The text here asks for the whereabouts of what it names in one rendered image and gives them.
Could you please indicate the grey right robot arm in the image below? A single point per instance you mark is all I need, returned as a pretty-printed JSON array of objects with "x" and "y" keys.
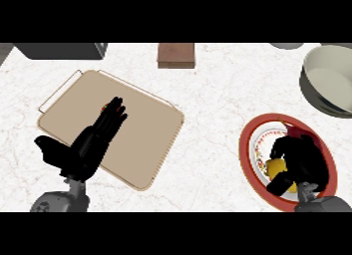
[{"x": 320, "y": 200}]

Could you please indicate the beige cutting board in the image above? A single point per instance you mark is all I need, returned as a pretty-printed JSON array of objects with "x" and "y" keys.
[{"x": 116, "y": 127}]

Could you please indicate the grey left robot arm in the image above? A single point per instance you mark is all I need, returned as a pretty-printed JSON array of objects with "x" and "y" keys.
[{"x": 62, "y": 197}]

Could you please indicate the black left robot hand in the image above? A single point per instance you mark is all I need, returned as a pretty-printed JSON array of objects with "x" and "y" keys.
[{"x": 88, "y": 146}]

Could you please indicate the pale grey bowl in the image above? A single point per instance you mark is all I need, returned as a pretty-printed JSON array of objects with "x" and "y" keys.
[{"x": 337, "y": 81}]

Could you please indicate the brown wooden block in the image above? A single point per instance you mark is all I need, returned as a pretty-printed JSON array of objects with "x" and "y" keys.
[{"x": 175, "y": 54}]

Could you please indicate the red rimmed plate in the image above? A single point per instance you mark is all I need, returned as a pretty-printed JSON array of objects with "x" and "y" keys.
[{"x": 249, "y": 149}]

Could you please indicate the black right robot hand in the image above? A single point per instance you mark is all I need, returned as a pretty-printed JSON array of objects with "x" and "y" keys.
[{"x": 301, "y": 156}]

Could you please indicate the yellow lemon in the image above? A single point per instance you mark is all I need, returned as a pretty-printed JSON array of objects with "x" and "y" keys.
[{"x": 276, "y": 166}]

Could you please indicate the red item on plate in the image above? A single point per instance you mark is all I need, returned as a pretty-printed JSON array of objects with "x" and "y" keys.
[{"x": 297, "y": 131}]

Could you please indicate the grey round object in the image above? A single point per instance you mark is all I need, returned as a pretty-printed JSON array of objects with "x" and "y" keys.
[{"x": 286, "y": 45}]

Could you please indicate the dark grey appliance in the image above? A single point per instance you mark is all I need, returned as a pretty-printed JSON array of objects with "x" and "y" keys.
[{"x": 62, "y": 50}]

